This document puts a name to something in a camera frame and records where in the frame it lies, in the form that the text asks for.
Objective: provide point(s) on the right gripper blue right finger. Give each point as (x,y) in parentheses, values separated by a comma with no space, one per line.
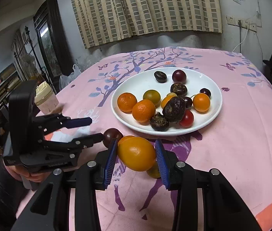
(163,163)

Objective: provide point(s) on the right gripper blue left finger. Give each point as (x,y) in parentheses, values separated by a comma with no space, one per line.
(110,162)

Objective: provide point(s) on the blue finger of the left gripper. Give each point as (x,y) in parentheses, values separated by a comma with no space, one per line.
(88,141)
(77,122)

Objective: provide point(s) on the orange yellow citrus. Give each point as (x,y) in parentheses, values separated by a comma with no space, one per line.
(136,153)

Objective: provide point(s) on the dark purple plum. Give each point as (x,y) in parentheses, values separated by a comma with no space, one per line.
(109,134)

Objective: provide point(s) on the red cherry tomato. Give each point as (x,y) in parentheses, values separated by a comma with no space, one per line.
(187,120)

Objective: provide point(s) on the large orange tangerine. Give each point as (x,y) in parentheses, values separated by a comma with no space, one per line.
(143,111)

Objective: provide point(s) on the small yellow longan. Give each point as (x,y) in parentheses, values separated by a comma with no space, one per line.
(171,94)

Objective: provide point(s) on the person's left hand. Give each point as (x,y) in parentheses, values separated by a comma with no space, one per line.
(15,173)

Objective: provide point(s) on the yellow green small fruit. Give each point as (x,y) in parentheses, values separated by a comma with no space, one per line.
(154,171)

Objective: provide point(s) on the cream lidded drink cup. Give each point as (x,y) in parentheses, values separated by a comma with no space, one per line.
(45,98)

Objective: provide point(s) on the white plastic bag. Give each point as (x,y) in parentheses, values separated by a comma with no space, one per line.
(65,80)

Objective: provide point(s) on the orange tangerine plate left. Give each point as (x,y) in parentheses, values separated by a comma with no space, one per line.
(126,101)

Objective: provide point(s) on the dark framed picture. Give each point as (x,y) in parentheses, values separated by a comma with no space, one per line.
(52,40)

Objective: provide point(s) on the green yellow tomato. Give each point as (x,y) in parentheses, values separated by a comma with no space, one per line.
(153,96)

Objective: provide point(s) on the orange kumquat right plate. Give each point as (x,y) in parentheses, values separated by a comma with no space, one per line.
(201,102)

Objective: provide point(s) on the dark cherry upper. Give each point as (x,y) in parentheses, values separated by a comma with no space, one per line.
(206,91)

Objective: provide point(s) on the pink patterned tablecloth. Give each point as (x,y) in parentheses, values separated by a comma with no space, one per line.
(238,142)

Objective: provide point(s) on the dark red plum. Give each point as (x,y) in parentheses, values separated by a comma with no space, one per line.
(179,76)

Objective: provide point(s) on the beige checkered curtain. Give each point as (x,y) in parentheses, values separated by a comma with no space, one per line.
(106,21)

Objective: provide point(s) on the wall power strip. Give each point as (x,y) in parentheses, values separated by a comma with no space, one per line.
(249,24)

